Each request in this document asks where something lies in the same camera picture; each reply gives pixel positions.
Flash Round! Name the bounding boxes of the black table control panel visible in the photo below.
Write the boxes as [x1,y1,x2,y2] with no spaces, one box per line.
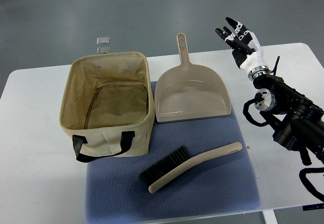
[302,203,324,211]

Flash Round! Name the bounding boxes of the beige hand broom black bristles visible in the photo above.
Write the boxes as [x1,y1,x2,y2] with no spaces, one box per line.
[138,142,242,194]

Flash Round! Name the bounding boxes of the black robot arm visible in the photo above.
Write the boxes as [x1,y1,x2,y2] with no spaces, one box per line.
[243,63,323,201]

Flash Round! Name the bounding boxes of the lower metal floor plate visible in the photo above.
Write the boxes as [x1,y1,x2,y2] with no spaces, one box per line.
[97,46,110,54]

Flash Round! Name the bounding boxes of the beige fabric bag black handle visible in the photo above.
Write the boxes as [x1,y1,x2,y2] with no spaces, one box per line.
[59,52,155,163]

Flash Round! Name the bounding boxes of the beige plastic dustpan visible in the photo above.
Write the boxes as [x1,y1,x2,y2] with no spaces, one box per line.
[154,33,231,123]

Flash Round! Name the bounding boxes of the white table leg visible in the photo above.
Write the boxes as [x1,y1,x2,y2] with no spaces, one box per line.
[262,210,278,224]

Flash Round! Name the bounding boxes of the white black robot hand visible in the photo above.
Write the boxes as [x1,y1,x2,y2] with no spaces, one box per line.
[215,17,269,80]

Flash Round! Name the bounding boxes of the blue mesh mat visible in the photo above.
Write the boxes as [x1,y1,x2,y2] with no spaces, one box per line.
[85,80,261,223]

